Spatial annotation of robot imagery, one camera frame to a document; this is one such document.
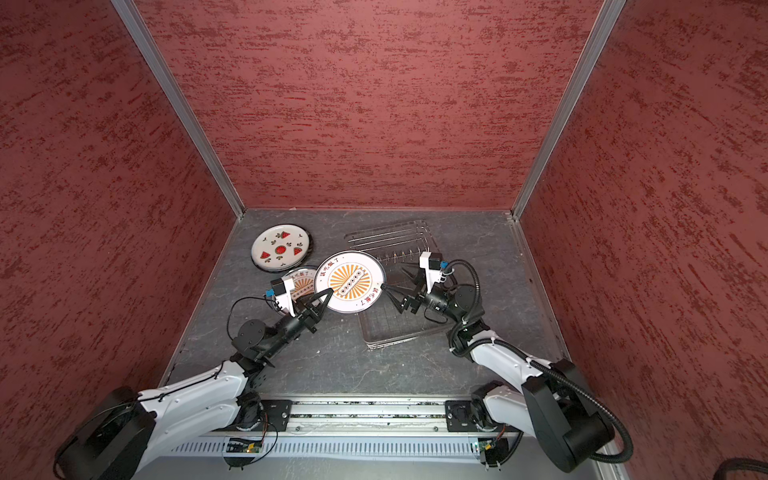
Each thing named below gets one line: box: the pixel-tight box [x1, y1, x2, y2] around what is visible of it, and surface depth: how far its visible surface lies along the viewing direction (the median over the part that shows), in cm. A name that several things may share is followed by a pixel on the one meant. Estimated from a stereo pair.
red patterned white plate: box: [314, 251, 387, 314], surface depth 74 cm
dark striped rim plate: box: [250, 223, 314, 273], surface depth 108 cm
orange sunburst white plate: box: [282, 268, 317, 303], surface depth 100 cm
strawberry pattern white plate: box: [250, 223, 313, 273], surface depth 108 cm
